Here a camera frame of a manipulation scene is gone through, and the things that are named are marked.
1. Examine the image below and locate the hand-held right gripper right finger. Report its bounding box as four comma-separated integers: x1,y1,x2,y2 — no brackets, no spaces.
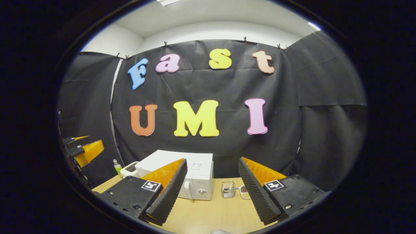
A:
238,157,332,225

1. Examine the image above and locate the white microwave oven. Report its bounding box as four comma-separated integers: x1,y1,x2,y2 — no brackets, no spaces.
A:
135,150,214,201

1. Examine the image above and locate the metal wire basket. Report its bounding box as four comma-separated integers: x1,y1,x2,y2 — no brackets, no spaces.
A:
222,181,237,199

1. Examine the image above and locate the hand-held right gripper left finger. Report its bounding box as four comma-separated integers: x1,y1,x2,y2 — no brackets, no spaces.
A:
94,158,188,226

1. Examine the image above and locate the white toaster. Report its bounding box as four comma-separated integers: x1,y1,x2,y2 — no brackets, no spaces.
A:
120,162,140,178

